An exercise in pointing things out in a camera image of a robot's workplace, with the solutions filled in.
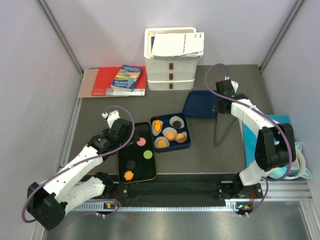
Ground orange flower cookie top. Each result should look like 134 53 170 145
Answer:
154 119 162 132

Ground orange round cookie bottom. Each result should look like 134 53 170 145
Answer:
157 140 168 149

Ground blue paperback book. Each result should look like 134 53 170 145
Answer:
110 65 143 92

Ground white paper cup centre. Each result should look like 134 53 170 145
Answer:
162 127 178 138

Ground grey metal tongs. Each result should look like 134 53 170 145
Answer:
213 114 237 148

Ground white paper cup top-right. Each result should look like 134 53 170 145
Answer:
169 115 185 130

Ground teal folder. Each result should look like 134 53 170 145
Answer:
242 114 291 179

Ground blue cookie tin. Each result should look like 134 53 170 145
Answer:
150 112 191 153

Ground black sandwich cookie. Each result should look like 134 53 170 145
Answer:
126 160 136 170

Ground white paper cup bottom-left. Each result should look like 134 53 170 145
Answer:
154 136 170 149

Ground black cookie tray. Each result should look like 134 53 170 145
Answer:
117 121 157 184

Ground blue tin lid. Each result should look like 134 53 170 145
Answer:
182 90 217 119

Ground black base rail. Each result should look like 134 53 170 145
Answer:
107 173 241 207

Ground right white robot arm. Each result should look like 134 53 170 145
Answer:
213 79 296 198

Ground white paper cup top-left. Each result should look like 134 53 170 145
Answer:
151 119 163 136

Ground purple cable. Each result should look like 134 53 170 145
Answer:
204 63 293 216
21 104 136 223

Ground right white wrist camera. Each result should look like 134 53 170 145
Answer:
224 76 239 93

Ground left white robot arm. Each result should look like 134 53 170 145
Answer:
23 118 139 231

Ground orange flower cookie bottom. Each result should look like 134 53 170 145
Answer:
123 170 134 181

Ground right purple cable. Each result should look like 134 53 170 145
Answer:
204 63 293 216

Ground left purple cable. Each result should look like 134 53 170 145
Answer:
21 104 136 223

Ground white spiral notebook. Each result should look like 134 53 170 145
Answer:
150 32 205 60

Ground red book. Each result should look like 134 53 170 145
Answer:
91 65 147 97

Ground pink round cookie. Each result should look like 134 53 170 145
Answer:
136 137 146 147

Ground green round cookie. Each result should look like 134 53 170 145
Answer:
143 150 153 160

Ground teal cat-ear headphones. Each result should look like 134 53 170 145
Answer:
268 142 313 181

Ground white stacked drawer box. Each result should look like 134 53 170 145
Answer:
144 27 198 91

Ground orange round cookie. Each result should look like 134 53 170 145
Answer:
157 140 168 149
166 132 176 141

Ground white paper cup bottom-right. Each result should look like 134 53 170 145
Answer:
175 131 188 144

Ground orange small flower cookie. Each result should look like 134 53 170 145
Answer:
175 133 185 140

